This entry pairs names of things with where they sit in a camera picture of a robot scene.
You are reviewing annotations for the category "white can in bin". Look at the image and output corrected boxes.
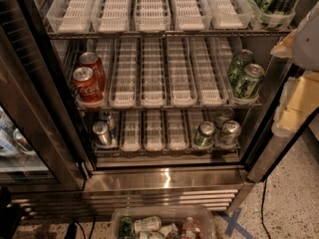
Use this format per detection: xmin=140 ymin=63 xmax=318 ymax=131
xmin=134 ymin=216 xmax=161 ymax=233

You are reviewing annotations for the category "red cola can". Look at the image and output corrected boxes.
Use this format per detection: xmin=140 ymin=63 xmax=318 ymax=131
xmin=73 ymin=67 xmax=103 ymax=103
xmin=79 ymin=52 xmax=106 ymax=92

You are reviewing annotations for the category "red cola can rear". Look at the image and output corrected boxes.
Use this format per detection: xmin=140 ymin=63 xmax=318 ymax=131
xmin=79 ymin=52 xmax=106 ymax=92

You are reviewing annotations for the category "silver blue can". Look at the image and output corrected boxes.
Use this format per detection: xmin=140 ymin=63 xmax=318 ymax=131
xmin=99 ymin=111 xmax=117 ymax=137
xmin=93 ymin=120 xmax=112 ymax=145

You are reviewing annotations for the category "shelf tray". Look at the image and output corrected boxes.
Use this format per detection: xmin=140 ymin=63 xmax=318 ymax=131
xmin=134 ymin=0 xmax=170 ymax=32
xmin=91 ymin=0 xmax=132 ymax=33
xmin=166 ymin=111 xmax=188 ymax=150
xmin=47 ymin=0 xmax=95 ymax=33
xmin=145 ymin=111 xmax=164 ymax=151
xmin=141 ymin=38 xmax=166 ymax=108
xmin=109 ymin=39 xmax=138 ymax=109
xmin=170 ymin=0 xmax=212 ymax=31
xmin=189 ymin=38 xmax=227 ymax=107
xmin=166 ymin=38 xmax=197 ymax=108
xmin=246 ymin=0 xmax=295 ymax=31
xmin=207 ymin=0 xmax=252 ymax=29
xmin=120 ymin=111 xmax=141 ymax=151

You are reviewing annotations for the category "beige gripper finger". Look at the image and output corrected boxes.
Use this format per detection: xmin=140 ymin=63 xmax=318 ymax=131
xmin=271 ymin=70 xmax=319 ymax=137
xmin=270 ymin=29 xmax=297 ymax=59

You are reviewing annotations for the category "black cable on floor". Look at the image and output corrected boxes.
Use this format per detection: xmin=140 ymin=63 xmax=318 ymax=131
xmin=260 ymin=179 xmax=272 ymax=239

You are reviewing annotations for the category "blue tape cross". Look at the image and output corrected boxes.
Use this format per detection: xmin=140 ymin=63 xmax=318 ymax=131
xmin=217 ymin=207 xmax=253 ymax=239

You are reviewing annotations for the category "silver blue can rear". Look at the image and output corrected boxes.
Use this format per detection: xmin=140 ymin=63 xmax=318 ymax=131
xmin=99 ymin=111 xmax=117 ymax=137

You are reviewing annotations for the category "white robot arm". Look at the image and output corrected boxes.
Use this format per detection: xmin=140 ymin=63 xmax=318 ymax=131
xmin=270 ymin=2 xmax=319 ymax=137

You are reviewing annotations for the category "fridge glass door left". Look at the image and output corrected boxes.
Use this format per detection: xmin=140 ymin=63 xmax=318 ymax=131
xmin=0 ymin=0 xmax=85 ymax=193

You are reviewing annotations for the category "silver blue can front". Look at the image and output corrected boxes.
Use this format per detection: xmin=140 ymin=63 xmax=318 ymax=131
xmin=93 ymin=120 xmax=112 ymax=145

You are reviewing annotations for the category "red cola can front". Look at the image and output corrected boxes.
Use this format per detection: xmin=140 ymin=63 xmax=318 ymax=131
xmin=73 ymin=67 xmax=103 ymax=103

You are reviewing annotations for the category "red bottle in bin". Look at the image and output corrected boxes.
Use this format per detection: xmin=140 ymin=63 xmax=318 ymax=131
xmin=181 ymin=217 xmax=200 ymax=239

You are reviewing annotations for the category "clear plastic bin on floor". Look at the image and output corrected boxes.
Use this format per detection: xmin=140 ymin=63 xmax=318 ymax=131
xmin=111 ymin=205 xmax=215 ymax=239

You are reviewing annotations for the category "green can in bin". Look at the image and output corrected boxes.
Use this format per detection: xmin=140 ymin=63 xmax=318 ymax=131
xmin=119 ymin=216 xmax=134 ymax=239

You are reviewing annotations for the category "fridge right door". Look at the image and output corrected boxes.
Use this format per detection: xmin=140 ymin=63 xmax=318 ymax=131
xmin=248 ymin=63 xmax=319 ymax=182

